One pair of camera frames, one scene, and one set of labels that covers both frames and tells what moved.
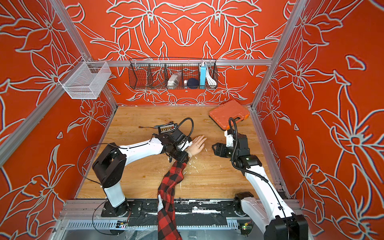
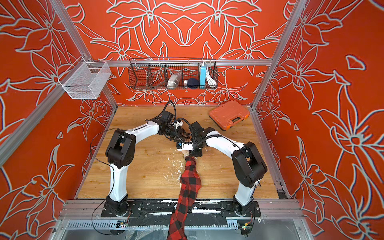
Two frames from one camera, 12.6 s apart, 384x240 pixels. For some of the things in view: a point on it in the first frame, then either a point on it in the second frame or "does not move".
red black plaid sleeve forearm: [168, 229] → [190, 183]
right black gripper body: [228, 152] → [197, 148]
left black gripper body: [178, 154] → [171, 132]
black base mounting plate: [184, 208] does not move
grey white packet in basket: [174, 80] does not move
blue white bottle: [202, 78] does not move
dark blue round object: [193, 83] does not move
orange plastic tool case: [232, 108] does not move
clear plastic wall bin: [84, 80] does not move
